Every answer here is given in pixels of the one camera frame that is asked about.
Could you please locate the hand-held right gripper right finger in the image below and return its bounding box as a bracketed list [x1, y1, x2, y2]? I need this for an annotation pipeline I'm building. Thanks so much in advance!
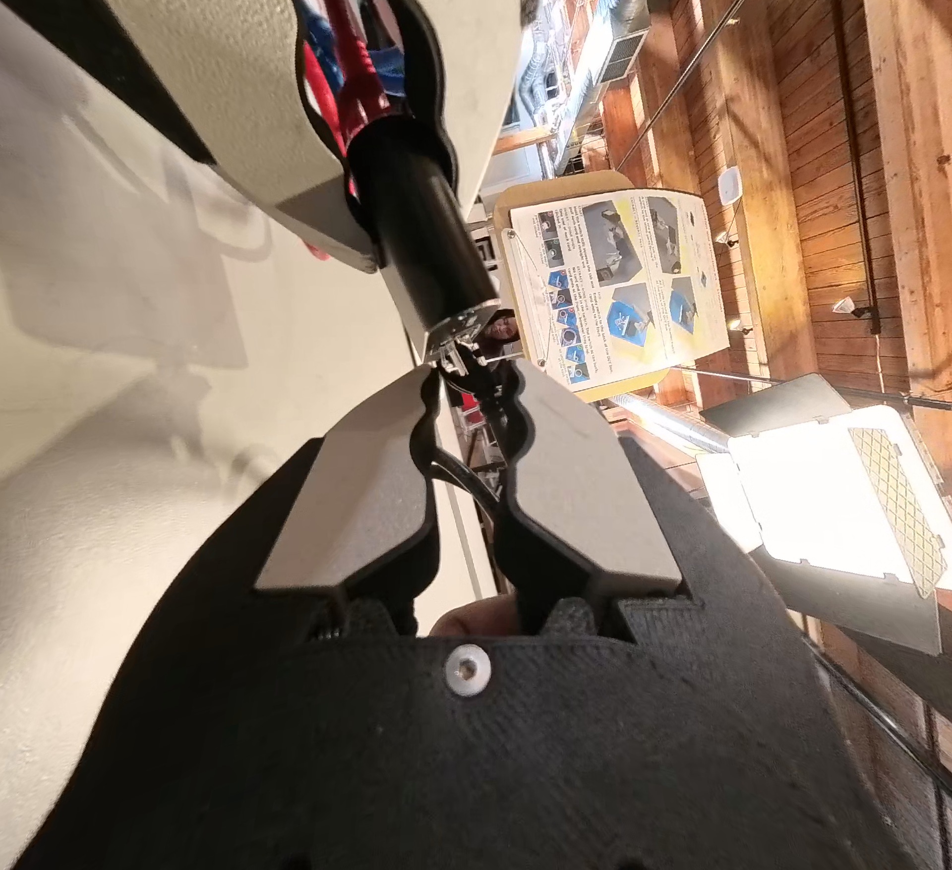
[494, 358, 685, 622]

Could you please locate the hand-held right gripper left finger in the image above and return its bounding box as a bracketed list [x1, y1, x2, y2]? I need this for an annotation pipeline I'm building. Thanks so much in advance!
[254, 363, 447, 599]

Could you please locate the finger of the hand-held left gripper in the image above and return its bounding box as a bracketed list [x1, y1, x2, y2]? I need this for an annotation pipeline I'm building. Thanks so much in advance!
[375, 0, 523, 224]
[45, 0, 382, 275]

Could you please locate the red ethernet cable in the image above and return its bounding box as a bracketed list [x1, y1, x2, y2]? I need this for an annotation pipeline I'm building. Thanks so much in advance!
[289, 0, 399, 265]

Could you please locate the black ethernet cable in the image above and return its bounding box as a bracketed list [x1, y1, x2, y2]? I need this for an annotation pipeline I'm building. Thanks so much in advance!
[413, 335, 522, 514]

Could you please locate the black ethernet port adapter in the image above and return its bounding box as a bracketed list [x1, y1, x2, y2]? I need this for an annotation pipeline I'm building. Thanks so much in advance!
[346, 113, 505, 365]

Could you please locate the person's right hand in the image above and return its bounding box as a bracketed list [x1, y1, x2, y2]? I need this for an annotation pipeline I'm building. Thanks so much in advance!
[430, 589, 522, 637]

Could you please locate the white air vent unit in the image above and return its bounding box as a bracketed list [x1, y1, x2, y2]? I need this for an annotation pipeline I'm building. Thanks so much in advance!
[595, 28, 654, 87]

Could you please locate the white document stand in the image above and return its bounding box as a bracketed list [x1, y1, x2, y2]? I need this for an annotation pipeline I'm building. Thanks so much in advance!
[491, 170, 733, 404]

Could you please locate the studio light panel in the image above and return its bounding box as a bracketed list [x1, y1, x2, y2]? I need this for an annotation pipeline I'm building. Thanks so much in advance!
[698, 372, 952, 657]

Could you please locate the black light stand pole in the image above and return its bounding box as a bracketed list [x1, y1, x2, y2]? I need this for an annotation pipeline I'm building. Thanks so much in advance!
[673, 363, 952, 411]

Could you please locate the black ceiling pipe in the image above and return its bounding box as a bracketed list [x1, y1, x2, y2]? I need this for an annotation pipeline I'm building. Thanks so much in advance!
[820, 0, 884, 336]

